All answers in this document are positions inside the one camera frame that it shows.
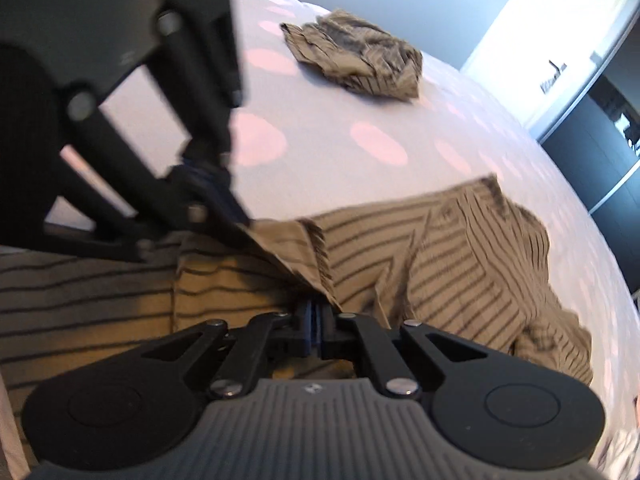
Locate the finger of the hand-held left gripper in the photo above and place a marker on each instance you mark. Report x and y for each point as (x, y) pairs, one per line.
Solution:
(210, 110)
(200, 200)

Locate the white door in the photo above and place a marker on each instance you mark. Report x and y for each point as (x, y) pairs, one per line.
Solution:
(540, 25)

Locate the tan striped shirt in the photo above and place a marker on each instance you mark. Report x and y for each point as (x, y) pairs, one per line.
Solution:
(450, 270)

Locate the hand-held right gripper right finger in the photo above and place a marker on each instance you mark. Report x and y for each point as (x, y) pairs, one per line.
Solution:
(327, 332)

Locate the dark wardrobe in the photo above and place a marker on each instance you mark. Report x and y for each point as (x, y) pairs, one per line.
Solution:
(600, 175)

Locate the crumpled tan striped garment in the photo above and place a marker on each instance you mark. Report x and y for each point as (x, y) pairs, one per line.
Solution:
(360, 60)

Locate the bed with dotted sheet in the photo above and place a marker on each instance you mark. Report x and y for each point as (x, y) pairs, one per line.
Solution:
(325, 110)

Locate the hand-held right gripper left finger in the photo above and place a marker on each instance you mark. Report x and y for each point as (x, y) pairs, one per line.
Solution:
(302, 332)

